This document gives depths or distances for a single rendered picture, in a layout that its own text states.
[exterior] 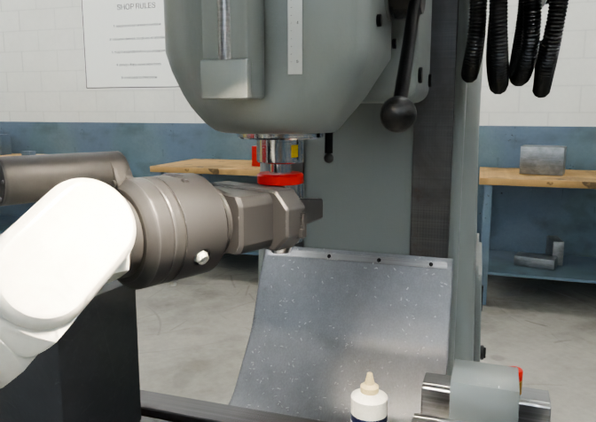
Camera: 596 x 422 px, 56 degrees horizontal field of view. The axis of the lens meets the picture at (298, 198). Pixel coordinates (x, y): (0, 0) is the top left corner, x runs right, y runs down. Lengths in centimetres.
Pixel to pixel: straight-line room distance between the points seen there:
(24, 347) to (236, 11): 27
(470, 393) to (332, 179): 48
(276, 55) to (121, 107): 531
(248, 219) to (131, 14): 530
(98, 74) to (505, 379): 554
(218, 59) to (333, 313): 58
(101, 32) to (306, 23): 548
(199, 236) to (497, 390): 30
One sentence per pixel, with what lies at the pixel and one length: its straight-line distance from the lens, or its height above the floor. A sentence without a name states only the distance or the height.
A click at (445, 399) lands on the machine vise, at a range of 63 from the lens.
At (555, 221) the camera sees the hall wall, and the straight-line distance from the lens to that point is 484.
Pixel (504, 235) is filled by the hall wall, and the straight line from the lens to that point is 483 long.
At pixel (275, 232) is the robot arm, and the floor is 122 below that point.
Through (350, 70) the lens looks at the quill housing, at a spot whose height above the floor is 136.
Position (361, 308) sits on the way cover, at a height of 102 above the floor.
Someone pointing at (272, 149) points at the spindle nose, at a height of 129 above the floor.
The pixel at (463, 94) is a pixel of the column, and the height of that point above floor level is 135.
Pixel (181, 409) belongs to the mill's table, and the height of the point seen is 94.
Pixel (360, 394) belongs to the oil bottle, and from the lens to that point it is 65.
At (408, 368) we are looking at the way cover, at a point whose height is 95.
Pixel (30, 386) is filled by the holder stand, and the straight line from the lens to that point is 72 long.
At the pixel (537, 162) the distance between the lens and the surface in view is 424.
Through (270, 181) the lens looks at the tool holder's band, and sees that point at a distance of 55.
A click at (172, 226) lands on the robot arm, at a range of 43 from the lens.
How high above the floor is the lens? 133
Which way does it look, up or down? 9 degrees down
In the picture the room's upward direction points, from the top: straight up
